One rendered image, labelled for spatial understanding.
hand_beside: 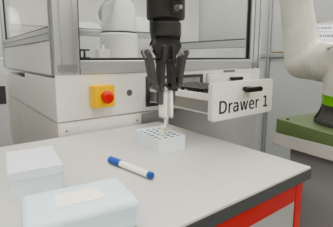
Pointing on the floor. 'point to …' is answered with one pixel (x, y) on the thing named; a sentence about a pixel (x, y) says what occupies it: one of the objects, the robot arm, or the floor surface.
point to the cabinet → (202, 124)
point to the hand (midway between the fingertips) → (165, 104)
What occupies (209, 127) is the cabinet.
